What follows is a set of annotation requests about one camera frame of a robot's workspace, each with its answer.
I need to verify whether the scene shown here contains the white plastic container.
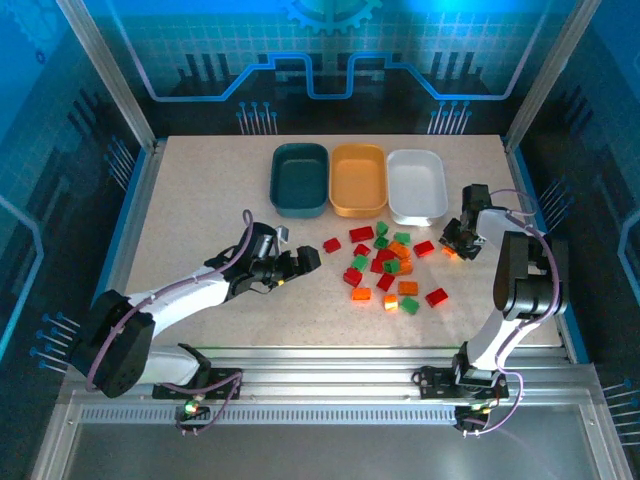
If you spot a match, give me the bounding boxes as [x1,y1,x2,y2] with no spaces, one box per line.
[386,148,450,227]

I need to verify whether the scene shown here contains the teal plastic container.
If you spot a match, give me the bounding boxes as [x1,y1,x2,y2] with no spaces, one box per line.
[269,142,331,220]

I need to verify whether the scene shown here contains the yellow plastic container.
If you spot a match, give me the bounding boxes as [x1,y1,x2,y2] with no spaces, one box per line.
[328,143,390,220]

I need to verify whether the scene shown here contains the small LED circuit board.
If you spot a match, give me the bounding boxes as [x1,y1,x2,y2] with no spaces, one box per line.
[454,402,496,437]
[173,398,211,435]

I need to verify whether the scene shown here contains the grey metal panel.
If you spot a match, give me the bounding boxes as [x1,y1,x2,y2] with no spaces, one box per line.
[29,389,634,480]

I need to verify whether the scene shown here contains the aluminium table side rail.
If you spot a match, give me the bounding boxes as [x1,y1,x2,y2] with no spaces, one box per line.
[501,134,591,366]
[82,139,169,364]

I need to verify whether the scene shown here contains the aluminium mounting rail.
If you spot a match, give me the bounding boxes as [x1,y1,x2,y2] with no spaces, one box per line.
[62,344,601,404]

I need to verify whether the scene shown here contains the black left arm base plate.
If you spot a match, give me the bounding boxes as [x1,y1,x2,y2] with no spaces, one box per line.
[152,367,245,401]

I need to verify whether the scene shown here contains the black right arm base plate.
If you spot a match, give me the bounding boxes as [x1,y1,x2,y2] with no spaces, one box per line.
[412,365,509,401]

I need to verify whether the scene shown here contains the aluminium frame post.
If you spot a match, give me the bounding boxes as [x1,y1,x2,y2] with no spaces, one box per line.
[503,0,605,154]
[54,0,160,154]

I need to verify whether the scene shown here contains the slotted grey cable duct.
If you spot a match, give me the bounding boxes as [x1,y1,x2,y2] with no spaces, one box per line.
[77,403,464,427]

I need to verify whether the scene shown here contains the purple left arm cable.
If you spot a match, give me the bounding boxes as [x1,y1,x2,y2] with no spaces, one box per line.
[84,208,254,436]

